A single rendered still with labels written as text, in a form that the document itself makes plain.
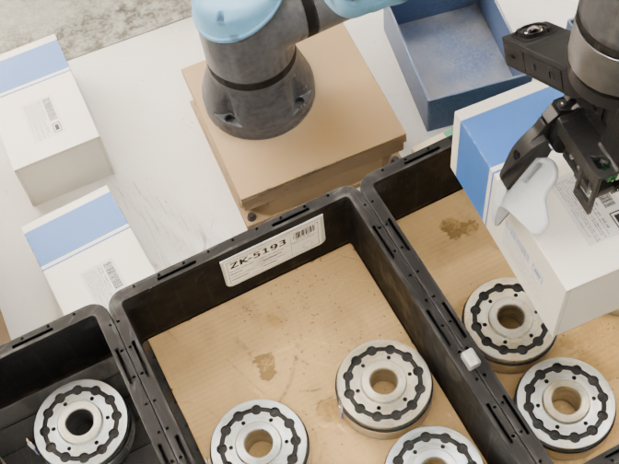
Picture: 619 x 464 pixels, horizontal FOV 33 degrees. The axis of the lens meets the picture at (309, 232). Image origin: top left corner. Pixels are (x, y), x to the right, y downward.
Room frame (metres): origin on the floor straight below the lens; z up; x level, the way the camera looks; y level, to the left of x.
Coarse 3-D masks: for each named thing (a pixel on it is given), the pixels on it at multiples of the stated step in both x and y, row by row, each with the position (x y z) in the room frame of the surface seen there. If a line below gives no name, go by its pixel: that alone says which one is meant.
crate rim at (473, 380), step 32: (352, 192) 0.62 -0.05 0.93; (288, 224) 0.59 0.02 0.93; (192, 256) 0.57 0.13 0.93; (224, 256) 0.57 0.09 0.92; (128, 288) 0.54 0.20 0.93; (416, 288) 0.49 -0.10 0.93; (128, 320) 0.50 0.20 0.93; (128, 352) 0.47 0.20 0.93; (448, 352) 0.42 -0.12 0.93; (480, 384) 0.38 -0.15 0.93; (160, 416) 0.39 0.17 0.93; (512, 448) 0.31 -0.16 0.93
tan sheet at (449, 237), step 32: (416, 224) 0.63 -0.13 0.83; (448, 224) 0.62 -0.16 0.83; (480, 224) 0.62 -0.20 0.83; (448, 256) 0.58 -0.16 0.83; (480, 256) 0.57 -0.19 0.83; (448, 288) 0.54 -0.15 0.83; (512, 320) 0.49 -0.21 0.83; (608, 320) 0.47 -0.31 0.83; (576, 352) 0.44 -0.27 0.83; (608, 352) 0.43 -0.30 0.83; (512, 384) 0.41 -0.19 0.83; (608, 448) 0.33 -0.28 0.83
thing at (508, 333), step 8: (496, 304) 0.49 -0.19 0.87; (504, 304) 0.49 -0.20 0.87; (512, 304) 0.49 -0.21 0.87; (520, 304) 0.49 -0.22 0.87; (488, 312) 0.49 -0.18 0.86; (496, 312) 0.48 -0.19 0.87; (528, 312) 0.48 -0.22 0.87; (488, 320) 0.48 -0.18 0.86; (496, 320) 0.47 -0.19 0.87; (528, 320) 0.47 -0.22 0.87; (496, 328) 0.46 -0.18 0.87; (504, 328) 0.46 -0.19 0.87; (520, 328) 0.46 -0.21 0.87; (528, 328) 0.46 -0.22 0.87; (504, 336) 0.46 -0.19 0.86; (512, 336) 0.45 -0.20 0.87; (520, 336) 0.45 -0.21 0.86
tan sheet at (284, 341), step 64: (192, 320) 0.54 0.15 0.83; (256, 320) 0.53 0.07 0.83; (320, 320) 0.52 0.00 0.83; (384, 320) 0.51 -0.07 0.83; (192, 384) 0.46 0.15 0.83; (256, 384) 0.45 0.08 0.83; (320, 384) 0.44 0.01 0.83; (384, 384) 0.43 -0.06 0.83; (256, 448) 0.38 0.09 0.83; (320, 448) 0.37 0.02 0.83; (384, 448) 0.36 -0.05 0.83
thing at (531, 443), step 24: (432, 144) 0.67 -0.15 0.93; (384, 168) 0.65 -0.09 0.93; (408, 168) 0.64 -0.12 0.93; (384, 216) 0.58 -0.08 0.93; (408, 240) 0.55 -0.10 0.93; (408, 264) 0.52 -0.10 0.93; (432, 288) 0.49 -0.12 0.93; (456, 336) 0.43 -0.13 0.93; (504, 408) 0.35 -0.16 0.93; (528, 432) 0.33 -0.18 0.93; (600, 456) 0.29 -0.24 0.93
